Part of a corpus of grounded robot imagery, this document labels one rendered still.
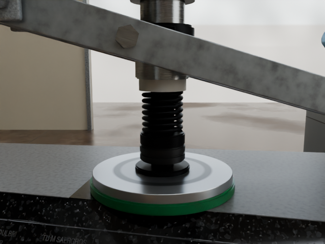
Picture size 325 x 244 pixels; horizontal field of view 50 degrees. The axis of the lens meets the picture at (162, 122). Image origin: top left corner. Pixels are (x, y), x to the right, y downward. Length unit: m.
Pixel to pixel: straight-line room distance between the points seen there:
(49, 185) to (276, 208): 0.34
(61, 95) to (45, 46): 0.75
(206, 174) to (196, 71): 0.15
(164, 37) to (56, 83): 5.12
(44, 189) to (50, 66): 5.04
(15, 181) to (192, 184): 0.29
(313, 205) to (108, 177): 0.28
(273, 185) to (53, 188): 0.34
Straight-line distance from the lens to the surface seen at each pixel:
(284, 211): 0.49
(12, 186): 0.59
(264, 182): 0.59
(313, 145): 1.76
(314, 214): 0.49
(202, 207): 0.46
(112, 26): 0.45
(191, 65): 0.46
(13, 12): 0.44
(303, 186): 0.59
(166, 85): 0.48
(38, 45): 5.61
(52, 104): 5.60
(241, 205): 0.49
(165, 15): 0.49
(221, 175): 0.52
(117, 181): 0.49
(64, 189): 0.55
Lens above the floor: 1.06
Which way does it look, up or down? 10 degrees down
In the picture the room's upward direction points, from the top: straight up
